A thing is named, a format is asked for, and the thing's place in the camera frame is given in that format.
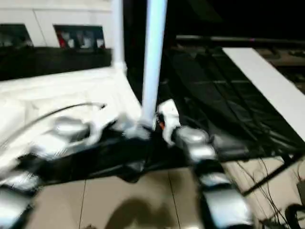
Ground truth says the white plastic table top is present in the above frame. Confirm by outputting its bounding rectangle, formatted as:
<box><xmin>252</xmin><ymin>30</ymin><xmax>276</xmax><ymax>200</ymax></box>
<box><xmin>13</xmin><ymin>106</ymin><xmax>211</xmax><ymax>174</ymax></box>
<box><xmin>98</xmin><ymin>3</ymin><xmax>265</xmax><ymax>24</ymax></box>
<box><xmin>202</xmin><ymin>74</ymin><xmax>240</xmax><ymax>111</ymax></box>
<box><xmin>0</xmin><ymin>64</ymin><xmax>153</xmax><ymax>182</ymax></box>

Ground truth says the black left wrist camera cable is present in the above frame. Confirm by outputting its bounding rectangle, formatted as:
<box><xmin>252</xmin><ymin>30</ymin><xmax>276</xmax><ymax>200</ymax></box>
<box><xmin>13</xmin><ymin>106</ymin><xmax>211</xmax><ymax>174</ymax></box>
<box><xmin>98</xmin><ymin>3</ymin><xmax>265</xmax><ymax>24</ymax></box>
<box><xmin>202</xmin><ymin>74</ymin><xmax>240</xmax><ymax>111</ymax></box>
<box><xmin>0</xmin><ymin>102</ymin><xmax>108</xmax><ymax>148</ymax></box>

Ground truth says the long black metal rail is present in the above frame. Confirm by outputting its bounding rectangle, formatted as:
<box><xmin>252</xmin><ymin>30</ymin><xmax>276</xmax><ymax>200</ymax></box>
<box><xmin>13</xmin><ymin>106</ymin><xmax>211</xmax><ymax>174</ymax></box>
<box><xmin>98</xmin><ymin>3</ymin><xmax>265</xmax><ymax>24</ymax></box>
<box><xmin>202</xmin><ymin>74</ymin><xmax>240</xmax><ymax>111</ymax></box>
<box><xmin>175</xmin><ymin>34</ymin><xmax>305</xmax><ymax>49</ymax></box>

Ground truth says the black glossy mat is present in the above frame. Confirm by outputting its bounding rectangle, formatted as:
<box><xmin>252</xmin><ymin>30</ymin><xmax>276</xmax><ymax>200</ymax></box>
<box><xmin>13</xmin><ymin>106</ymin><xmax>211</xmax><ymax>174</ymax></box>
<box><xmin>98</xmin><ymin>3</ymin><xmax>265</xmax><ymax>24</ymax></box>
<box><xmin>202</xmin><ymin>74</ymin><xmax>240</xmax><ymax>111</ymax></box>
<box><xmin>0</xmin><ymin>45</ymin><xmax>305</xmax><ymax>184</ymax></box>

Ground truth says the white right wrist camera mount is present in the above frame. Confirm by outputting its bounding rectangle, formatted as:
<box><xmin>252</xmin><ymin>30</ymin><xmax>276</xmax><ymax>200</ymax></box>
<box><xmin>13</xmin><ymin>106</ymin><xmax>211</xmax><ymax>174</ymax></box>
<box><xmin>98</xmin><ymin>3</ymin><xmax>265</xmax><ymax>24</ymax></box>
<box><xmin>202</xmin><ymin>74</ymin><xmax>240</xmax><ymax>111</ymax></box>
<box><xmin>157</xmin><ymin>99</ymin><xmax>181</xmax><ymax>146</ymax></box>

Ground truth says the black metal stand bar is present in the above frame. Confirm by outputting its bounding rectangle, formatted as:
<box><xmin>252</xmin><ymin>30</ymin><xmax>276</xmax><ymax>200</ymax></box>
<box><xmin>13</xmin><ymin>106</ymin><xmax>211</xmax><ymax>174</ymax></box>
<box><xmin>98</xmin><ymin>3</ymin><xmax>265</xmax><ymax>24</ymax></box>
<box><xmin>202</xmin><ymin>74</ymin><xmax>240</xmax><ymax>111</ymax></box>
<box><xmin>240</xmin><ymin>155</ymin><xmax>296</xmax><ymax>197</ymax></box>

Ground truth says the grey flat box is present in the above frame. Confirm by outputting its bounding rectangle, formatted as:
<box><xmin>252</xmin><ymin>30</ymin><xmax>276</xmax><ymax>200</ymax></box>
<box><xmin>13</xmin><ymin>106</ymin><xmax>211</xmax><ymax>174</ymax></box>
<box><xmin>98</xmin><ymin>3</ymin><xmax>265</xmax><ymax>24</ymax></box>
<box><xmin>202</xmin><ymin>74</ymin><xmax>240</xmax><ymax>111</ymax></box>
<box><xmin>296</xmin><ymin>180</ymin><xmax>305</xmax><ymax>198</ymax></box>

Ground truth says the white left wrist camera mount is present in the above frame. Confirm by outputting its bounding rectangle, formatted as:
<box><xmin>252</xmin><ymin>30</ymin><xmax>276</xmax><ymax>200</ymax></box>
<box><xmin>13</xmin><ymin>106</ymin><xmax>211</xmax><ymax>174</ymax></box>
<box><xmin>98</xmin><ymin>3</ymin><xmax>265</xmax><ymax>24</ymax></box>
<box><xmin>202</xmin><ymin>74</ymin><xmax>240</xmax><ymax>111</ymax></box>
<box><xmin>87</xmin><ymin>112</ymin><xmax>125</xmax><ymax>146</ymax></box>

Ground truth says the black cable coil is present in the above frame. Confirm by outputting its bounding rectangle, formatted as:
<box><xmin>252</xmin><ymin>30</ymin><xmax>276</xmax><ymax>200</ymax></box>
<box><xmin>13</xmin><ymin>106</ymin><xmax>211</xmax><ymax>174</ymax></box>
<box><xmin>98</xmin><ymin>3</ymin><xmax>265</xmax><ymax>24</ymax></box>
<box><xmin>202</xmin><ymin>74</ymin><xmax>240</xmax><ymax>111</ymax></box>
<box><xmin>283</xmin><ymin>202</ymin><xmax>305</xmax><ymax>229</ymax></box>

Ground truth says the white plastic table leg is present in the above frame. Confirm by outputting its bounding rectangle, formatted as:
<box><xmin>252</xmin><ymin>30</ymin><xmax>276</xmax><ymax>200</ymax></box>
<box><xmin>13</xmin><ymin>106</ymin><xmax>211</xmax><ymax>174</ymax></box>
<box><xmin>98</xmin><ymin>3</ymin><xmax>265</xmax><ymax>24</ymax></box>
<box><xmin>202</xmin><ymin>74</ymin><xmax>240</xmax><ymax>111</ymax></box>
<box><xmin>112</xmin><ymin>0</ymin><xmax>127</xmax><ymax>72</ymax></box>
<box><xmin>139</xmin><ymin>0</ymin><xmax>169</xmax><ymax>131</ymax></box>

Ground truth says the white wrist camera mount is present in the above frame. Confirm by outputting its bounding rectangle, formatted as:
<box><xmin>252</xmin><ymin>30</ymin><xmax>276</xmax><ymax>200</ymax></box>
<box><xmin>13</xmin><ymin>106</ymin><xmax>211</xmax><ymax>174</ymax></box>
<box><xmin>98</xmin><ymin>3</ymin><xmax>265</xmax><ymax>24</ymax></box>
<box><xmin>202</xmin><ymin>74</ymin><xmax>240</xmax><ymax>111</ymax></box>
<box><xmin>87</xmin><ymin>112</ymin><xmax>125</xmax><ymax>146</ymax></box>
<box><xmin>157</xmin><ymin>99</ymin><xmax>181</xmax><ymax>146</ymax></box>

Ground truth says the flat white board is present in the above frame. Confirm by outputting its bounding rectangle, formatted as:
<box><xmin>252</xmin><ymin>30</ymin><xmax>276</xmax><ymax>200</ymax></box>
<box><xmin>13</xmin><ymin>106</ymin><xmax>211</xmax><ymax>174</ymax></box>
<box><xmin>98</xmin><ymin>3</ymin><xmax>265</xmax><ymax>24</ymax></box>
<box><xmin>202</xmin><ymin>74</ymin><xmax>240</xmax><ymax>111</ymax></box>
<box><xmin>221</xmin><ymin>47</ymin><xmax>305</xmax><ymax>131</ymax></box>

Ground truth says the white glass-door cabinet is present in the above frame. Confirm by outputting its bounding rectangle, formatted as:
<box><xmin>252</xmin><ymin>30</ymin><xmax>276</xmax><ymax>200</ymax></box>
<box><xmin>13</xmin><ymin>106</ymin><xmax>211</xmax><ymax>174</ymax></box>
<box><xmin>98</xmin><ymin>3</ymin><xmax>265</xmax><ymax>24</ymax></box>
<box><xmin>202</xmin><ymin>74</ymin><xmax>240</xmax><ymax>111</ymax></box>
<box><xmin>0</xmin><ymin>0</ymin><xmax>115</xmax><ymax>50</ymax></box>

